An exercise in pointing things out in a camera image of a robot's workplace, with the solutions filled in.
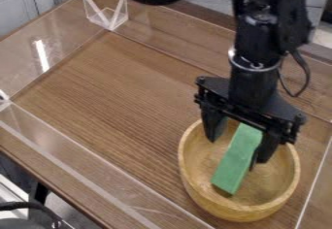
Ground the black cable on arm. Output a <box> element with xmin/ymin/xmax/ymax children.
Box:
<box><xmin>275</xmin><ymin>48</ymin><xmax>312</xmax><ymax>99</ymax></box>

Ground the black cable under table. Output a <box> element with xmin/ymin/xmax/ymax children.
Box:
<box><xmin>0</xmin><ymin>201</ymin><xmax>63</xmax><ymax>229</ymax></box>

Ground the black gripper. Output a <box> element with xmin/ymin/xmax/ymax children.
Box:
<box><xmin>194</xmin><ymin>76</ymin><xmax>306</xmax><ymax>170</ymax></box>

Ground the clear acrylic corner bracket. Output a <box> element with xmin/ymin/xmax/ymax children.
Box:
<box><xmin>83</xmin><ymin>0</ymin><xmax>128</xmax><ymax>31</ymax></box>

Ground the clear acrylic front wall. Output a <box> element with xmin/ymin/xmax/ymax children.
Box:
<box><xmin>0</xmin><ymin>101</ymin><xmax>214</xmax><ymax>229</ymax></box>

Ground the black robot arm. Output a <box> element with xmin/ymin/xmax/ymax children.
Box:
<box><xmin>194</xmin><ymin>0</ymin><xmax>312</xmax><ymax>165</ymax></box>

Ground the green rectangular block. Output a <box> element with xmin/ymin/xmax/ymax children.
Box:
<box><xmin>210</xmin><ymin>123</ymin><xmax>262</xmax><ymax>195</ymax></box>

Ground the black table leg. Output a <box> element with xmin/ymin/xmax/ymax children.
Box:
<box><xmin>28</xmin><ymin>182</ymin><xmax>49</xmax><ymax>205</ymax></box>

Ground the brown wooden bowl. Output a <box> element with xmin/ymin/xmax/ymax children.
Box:
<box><xmin>178</xmin><ymin>120</ymin><xmax>301</xmax><ymax>222</ymax></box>

